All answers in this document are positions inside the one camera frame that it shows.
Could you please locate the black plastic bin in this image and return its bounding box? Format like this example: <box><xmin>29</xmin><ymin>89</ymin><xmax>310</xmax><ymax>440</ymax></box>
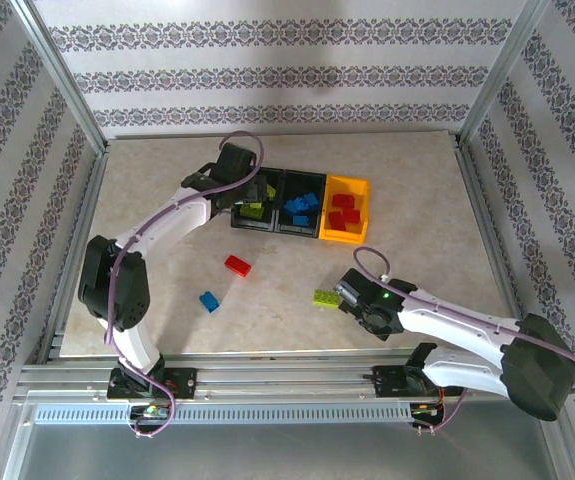
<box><xmin>230</xmin><ymin>167</ymin><xmax>286</xmax><ymax>234</ymax></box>
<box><xmin>272</xmin><ymin>169</ymin><xmax>328</xmax><ymax>239</ymax></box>

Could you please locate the yellow plastic bin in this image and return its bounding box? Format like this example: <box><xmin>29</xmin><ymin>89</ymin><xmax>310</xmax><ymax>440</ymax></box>
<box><xmin>318</xmin><ymin>173</ymin><xmax>371</xmax><ymax>245</ymax></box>

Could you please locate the grey metal sheet shelf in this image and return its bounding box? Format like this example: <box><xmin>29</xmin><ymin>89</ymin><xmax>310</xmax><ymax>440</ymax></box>
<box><xmin>1</xmin><ymin>399</ymin><xmax>575</xmax><ymax>480</ymax></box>

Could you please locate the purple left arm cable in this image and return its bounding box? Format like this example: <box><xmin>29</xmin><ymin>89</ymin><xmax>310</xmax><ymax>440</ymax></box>
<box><xmin>104</xmin><ymin>130</ymin><xmax>267</xmax><ymax>439</ymax></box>

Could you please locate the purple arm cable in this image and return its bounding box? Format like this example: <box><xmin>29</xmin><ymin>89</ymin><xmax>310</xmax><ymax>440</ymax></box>
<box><xmin>104</xmin><ymin>130</ymin><xmax>267</xmax><ymax>439</ymax></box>
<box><xmin>352</xmin><ymin>245</ymin><xmax>575</xmax><ymax>435</ymax></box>

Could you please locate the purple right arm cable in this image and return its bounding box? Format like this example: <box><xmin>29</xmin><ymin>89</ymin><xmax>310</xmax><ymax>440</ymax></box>
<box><xmin>352</xmin><ymin>245</ymin><xmax>575</xmax><ymax>435</ymax></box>

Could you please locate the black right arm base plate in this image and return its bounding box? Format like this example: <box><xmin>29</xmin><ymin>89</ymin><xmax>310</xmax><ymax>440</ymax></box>
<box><xmin>361</xmin><ymin>364</ymin><xmax>466</xmax><ymax>399</ymax></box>

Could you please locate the aluminium mounting rail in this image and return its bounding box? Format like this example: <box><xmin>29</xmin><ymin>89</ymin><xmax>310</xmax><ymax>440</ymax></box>
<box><xmin>14</xmin><ymin>349</ymin><xmax>563</xmax><ymax>404</ymax></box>

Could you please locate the aluminium table side rail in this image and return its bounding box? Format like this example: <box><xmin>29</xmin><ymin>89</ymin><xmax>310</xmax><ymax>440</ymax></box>
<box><xmin>454</xmin><ymin>142</ymin><xmax>521</xmax><ymax>314</ymax></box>
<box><xmin>35</xmin><ymin>149</ymin><xmax>111</xmax><ymax>364</ymax></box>

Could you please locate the grey slotted cable duct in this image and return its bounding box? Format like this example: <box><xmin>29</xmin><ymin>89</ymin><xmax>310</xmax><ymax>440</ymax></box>
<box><xmin>31</xmin><ymin>403</ymin><xmax>413</xmax><ymax>426</ymax></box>

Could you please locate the aluminium frame post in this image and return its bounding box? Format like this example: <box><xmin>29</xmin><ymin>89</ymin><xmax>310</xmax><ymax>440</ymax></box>
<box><xmin>10</xmin><ymin>0</ymin><xmax>109</xmax><ymax>157</ymax></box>
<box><xmin>456</xmin><ymin>0</ymin><xmax>552</xmax><ymax>147</ymax></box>

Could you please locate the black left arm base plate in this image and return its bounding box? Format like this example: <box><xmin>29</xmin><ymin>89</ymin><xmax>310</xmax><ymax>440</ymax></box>
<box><xmin>106</xmin><ymin>367</ymin><xmax>198</xmax><ymax>401</ymax></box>

